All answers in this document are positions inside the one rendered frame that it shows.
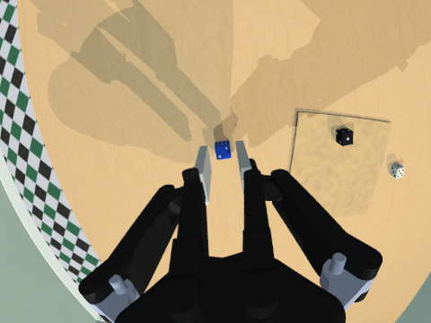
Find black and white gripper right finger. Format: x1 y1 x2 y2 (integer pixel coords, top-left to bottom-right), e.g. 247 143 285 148
235 140 383 319

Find blue die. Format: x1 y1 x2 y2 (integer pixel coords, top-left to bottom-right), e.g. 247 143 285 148
215 140 232 160

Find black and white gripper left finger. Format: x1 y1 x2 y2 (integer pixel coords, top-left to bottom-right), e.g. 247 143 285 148
78 145 212 323

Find tan square mat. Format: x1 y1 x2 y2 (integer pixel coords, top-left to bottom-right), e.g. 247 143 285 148
289 111 391 217

